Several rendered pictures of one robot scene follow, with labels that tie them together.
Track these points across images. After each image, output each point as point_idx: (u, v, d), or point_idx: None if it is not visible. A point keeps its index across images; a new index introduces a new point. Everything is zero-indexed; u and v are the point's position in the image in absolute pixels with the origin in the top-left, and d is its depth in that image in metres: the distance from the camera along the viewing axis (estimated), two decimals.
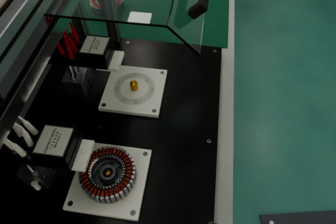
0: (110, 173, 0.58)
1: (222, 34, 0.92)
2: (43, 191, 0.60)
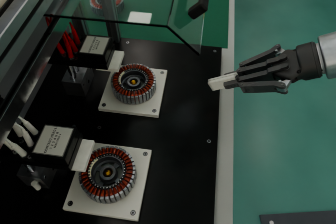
0: (110, 173, 0.58)
1: (222, 34, 0.92)
2: (43, 191, 0.60)
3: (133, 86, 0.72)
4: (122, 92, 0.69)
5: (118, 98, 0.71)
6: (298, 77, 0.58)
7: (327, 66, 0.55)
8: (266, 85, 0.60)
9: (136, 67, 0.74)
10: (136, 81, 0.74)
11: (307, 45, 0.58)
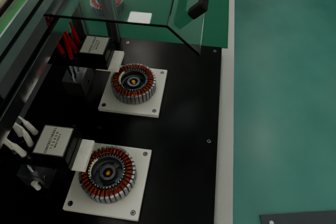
0: (110, 173, 0.58)
1: (222, 34, 0.92)
2: (43, 191, 0.60)
3: (133, 86, 0.72)
4: (122, 92, 0.69)
5: (118, 98, 0.71)
6: None
7: None
8: None
9: (136, 67, 0.74)
10: (136, 81, 0.74)
11: None
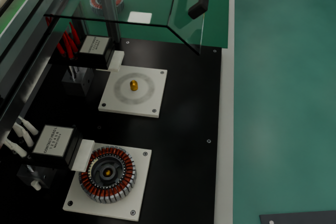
0: (110, 173, 0.58)
1: (222, 34, 0.92)
2: (43, 191, 0.60)
3: None
4: None
5: None
6: None
7: None
8: None
9: None
10: None
11: None
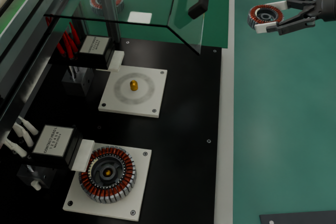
0: (110, 173, 0.58)
1: (222, 34, 0.92)
2: (43, 191, 0.60)
3: (265, 19, 0.93)
4: (257, 20, 0.91)
5: (252, 25, 0.93)
6: (318, 15, 0.82)
7: None
8: (299, 22, 0.82)
9: (270, 7, 0.95)
10: (267, 17, 0.95)
11: None
